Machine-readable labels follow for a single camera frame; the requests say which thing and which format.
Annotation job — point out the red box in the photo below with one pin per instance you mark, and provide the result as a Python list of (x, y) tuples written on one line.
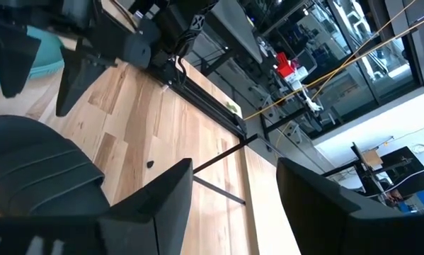
[(285, 65)]

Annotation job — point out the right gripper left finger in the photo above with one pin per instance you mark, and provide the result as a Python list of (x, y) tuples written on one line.
[(158, 212)]

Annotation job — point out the small green sprig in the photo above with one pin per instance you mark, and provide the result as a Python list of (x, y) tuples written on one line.
[(233, 108)]

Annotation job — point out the brown cardboard box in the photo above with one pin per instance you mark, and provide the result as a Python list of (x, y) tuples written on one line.
[(372, 158)]

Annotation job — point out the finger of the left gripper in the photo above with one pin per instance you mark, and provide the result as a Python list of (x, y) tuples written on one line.
[(11, 60), (75, 78)]

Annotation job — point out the teal rubber slide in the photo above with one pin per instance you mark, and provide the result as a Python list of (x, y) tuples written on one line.
[(50, 53)]

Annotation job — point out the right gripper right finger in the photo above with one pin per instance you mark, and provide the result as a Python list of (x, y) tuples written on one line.
[(332, 219)]

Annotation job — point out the grey desk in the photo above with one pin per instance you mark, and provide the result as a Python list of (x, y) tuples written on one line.
[(238, 28)]

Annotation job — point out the black aluminium table frame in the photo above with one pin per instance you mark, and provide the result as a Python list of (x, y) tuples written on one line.
[(204, 101)]

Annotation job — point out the black rubber slide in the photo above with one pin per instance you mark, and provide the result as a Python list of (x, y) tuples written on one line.
[(38, 166)]

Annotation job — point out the small black object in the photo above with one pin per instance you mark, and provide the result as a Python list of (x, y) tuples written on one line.
[(150, 164)]

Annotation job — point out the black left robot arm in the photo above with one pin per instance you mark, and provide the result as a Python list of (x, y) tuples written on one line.
[(176, 21)]

